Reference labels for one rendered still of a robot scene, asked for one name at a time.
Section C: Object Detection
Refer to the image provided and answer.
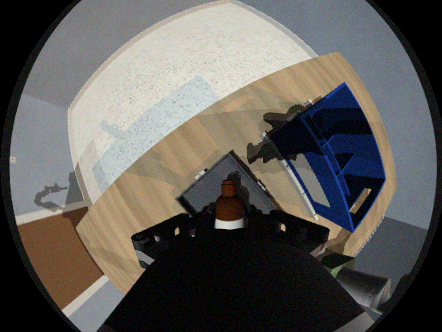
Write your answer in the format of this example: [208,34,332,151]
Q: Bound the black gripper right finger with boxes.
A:
[242,201,330,262]

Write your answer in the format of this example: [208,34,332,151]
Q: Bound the brown glass bottle with white label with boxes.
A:
[215,179,245,229]

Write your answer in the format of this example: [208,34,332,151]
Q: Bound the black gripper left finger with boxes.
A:
[131,202,218,269]

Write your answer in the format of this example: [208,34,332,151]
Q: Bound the blue crate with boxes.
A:
[270,82,386,233]

